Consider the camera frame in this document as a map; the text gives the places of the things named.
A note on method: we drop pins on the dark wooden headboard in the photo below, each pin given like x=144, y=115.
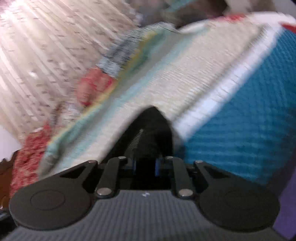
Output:
x=7, y=176

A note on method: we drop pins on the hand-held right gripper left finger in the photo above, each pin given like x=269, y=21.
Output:
x=133, y=167

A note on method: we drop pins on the black pants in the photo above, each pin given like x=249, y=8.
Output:
x=152, y=129

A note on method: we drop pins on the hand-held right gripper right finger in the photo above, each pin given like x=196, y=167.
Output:
x=157, y=167

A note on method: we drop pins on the purple cloth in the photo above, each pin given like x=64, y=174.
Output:
x=286, y=208

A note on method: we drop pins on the light patterned curtain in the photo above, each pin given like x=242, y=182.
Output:
x=46, y=51

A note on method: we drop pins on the patterned teal beige bedspread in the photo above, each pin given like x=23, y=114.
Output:
x=208, y=92

